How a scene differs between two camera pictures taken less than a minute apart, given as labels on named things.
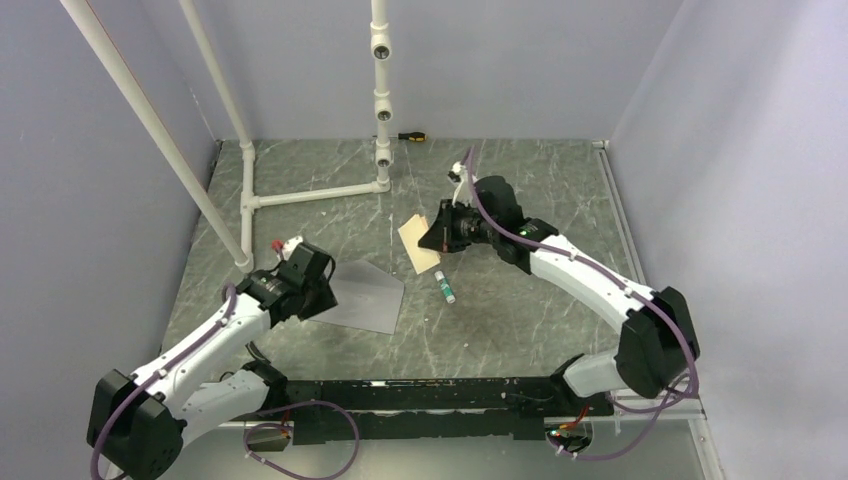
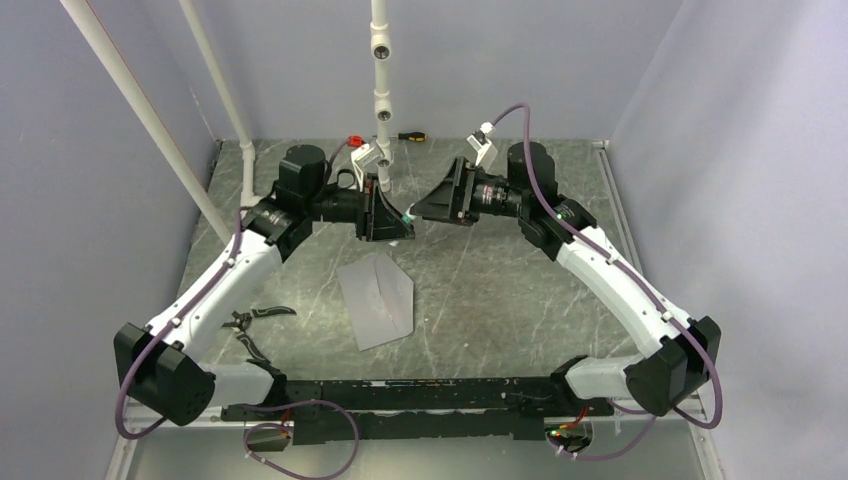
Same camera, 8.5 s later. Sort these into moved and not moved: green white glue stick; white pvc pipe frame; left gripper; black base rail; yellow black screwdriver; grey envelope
Moved: left gripper; green white glue stick; grey envelope
Not moved: yellow black screwdriver; white pvc pipe frame; black base rail
